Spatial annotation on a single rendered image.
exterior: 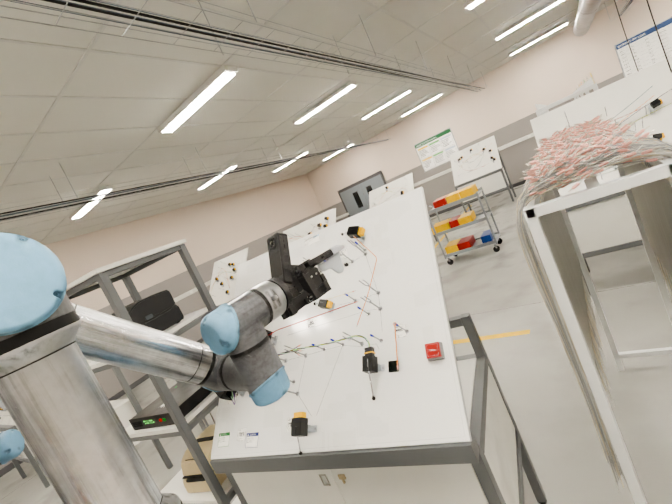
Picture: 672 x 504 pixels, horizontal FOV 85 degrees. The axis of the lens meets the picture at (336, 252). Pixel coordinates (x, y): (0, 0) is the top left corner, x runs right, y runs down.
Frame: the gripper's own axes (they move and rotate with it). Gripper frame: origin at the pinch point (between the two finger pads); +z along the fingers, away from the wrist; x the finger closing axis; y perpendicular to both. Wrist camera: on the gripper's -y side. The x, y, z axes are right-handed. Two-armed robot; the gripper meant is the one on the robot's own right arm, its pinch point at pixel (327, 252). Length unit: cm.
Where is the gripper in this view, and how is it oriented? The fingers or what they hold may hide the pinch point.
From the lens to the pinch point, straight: 87.1
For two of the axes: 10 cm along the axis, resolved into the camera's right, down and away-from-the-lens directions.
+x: 6.5, -3.6, -6.6
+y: 5.1, 8.6, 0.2
